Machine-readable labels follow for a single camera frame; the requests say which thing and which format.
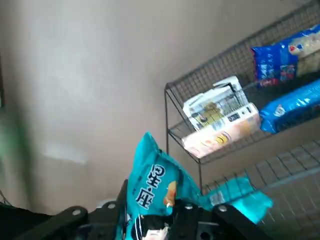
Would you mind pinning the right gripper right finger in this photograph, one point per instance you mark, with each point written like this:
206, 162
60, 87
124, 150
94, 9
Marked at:
230, 220

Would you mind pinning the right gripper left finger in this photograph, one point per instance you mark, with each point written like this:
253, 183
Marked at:
75, 217

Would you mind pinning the teal chips bag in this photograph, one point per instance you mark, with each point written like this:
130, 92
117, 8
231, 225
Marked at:
155, 180
240, 197

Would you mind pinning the white yellow snack box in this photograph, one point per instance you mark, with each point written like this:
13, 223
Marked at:
212, 105

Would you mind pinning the long blue biscuit packet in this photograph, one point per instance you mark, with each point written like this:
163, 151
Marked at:
295, 105

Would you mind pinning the blue beige cracker packet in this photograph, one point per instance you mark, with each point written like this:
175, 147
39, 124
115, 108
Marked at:
275, 62

